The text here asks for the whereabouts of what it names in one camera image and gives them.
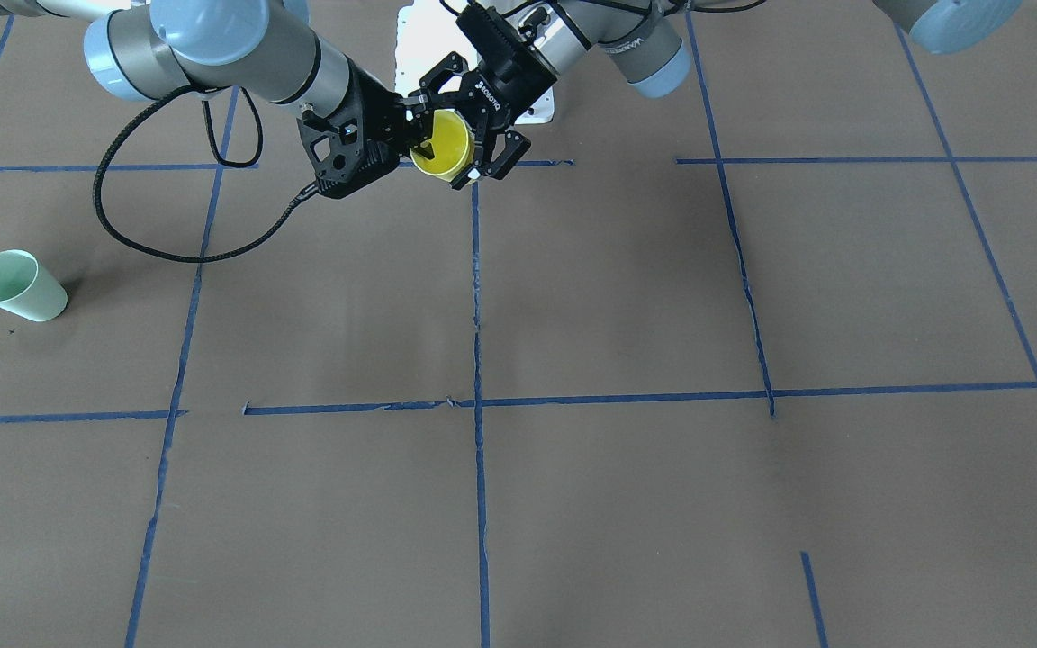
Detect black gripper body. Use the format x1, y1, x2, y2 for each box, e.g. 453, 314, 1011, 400
455, 4, 558, 126
295, 61, 409, 200

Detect yellow plastic cup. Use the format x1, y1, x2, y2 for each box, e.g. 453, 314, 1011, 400
419, 110, 474, 182

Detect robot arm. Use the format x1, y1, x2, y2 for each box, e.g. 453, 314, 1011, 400
516, 1, 1020, 168
0, 1, 433, 200

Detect green plastic cup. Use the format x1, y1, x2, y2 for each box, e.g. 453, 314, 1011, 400
0, 249, 69, 321

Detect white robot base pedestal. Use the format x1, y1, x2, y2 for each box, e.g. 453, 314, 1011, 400
394, 1, 481, 97

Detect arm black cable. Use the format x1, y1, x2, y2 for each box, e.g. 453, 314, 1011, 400
92, 83, 320, 265

